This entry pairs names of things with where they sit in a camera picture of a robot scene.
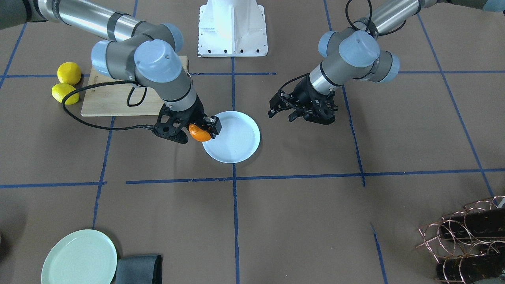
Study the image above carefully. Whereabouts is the yellow lemon outer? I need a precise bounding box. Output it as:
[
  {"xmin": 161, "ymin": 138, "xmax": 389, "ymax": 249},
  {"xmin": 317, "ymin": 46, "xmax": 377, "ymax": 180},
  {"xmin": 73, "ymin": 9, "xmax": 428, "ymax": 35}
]
[{"xmin": 56, "ymin": 62, "xmax": 82, "ymax": 86}]

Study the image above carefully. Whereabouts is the folded grey cloth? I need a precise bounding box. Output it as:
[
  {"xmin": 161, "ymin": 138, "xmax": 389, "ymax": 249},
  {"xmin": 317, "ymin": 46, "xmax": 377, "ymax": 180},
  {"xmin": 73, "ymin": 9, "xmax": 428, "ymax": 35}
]
[{"xmin": 115, "ymin": 254, "xmax": 163, "ymax": 284}]

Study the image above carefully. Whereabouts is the orange fruit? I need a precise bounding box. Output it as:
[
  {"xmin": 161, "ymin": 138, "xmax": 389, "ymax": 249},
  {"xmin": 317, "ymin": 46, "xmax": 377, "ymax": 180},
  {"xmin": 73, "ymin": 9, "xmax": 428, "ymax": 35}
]
[{"xmin": 188, "ymin": 123, "xmax": 212, "ymax": 142}]

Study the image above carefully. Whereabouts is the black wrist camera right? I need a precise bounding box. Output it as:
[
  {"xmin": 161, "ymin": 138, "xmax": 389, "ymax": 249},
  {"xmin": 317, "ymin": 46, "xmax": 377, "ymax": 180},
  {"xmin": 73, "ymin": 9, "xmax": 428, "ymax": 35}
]
[{"xmin": 151, "ymin": 105, "xmax": 191, "ymax": 144}]

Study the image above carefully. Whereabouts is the light blue plate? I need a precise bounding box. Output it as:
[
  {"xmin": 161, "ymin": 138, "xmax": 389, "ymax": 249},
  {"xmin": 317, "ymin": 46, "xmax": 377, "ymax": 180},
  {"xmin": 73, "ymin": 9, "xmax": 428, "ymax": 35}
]
[{"xmin": 202, "ymin": 111, "xmax": 260, "ymax": 163}]

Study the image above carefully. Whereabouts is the yellow lemon near board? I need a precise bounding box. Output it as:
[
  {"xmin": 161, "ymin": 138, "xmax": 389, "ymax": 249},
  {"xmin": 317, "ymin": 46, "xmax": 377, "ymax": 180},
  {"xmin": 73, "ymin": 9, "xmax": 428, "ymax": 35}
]
[{"xmin": 52, "ymin": 83, "xmax": 80, "ymax": 105}]

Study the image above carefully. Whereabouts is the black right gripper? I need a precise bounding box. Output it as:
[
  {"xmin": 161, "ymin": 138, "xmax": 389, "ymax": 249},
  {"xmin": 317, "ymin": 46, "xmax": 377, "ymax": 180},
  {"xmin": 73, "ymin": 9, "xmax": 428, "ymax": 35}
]
[{"xmin": 178, "ymin": 99, "xmax": 222, "ymax": 139}]

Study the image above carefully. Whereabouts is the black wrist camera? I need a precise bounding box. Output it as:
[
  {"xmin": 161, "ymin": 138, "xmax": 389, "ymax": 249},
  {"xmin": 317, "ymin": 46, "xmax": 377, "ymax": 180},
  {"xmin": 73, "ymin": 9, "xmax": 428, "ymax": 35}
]
[
  {"xmin": 302, "ymin": 89, "xmax": 339, "ymax": 125},
  {"xmin": 151, "ymin": 105, "xmax": 191, "ymax": 144}
]

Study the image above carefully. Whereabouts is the copper wire bottle rack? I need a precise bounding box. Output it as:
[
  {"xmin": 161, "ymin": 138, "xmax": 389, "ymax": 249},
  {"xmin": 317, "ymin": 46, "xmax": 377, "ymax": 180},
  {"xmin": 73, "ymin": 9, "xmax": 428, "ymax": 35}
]
[{"xmin": 418, "ymin": 196, "xmax": 505, "ymax": 284}]

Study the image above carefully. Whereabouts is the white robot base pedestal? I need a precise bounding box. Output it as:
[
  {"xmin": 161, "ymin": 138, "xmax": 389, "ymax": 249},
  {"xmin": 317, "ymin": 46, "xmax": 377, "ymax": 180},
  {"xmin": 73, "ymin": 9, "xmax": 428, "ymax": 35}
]
[{"xmin": 197, "ymin": 0, "xmax": 269, "ymax": 58}]

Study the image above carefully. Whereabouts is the dark green wine bottle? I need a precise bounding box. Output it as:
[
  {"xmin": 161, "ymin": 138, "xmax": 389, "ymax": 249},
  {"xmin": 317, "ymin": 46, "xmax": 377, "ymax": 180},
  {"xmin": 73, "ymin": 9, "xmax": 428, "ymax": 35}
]
[{"xmin": 440, "ymin": 208, "xmax": 505, "ymax": 241}]

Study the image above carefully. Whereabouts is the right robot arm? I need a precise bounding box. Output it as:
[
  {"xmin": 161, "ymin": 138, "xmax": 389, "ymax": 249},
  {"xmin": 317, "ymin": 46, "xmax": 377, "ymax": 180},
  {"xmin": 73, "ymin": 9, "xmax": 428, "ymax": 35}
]
[{"xmin": 1, "ymin": 0, "xmax": 221, "ymax": 144}]

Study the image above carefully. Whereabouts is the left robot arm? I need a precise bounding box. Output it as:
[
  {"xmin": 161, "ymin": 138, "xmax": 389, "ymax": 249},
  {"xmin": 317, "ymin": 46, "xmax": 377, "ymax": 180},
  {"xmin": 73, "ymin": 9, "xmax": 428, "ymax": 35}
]
[{"xmin": 267, "ymin": 0, "xmax": 438, "ymax": 125}]

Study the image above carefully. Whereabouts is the light green plate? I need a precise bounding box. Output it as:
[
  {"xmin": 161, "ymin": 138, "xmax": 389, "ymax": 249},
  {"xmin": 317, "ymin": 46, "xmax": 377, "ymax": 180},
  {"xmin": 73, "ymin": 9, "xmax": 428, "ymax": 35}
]
[{"xmin": 40, "ymin": 230, "xmax": 118, "ymax": 284}]

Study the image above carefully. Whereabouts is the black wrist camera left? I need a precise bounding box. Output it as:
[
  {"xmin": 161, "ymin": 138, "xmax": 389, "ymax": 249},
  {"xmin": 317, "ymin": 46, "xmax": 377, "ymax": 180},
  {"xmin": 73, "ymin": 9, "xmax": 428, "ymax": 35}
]
[{"xmin": 302, "ymin": 89, "xmax": 339, "ymax": 125}]

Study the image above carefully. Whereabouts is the wooden cutting board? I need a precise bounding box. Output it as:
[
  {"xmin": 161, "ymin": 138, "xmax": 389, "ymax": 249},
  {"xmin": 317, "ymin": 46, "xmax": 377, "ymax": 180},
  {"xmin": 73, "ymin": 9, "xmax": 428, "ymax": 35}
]
[{"xmin": 81, "ymin": 55, "xmax": 190, "ymax": 117}]

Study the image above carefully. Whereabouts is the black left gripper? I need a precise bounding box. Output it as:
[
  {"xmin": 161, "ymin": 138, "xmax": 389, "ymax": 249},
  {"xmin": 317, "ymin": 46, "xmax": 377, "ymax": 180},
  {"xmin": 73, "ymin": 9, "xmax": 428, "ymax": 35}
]
[{"xmin": 267, "ymin": 77, "xmax": 328, "ymax": 122}]

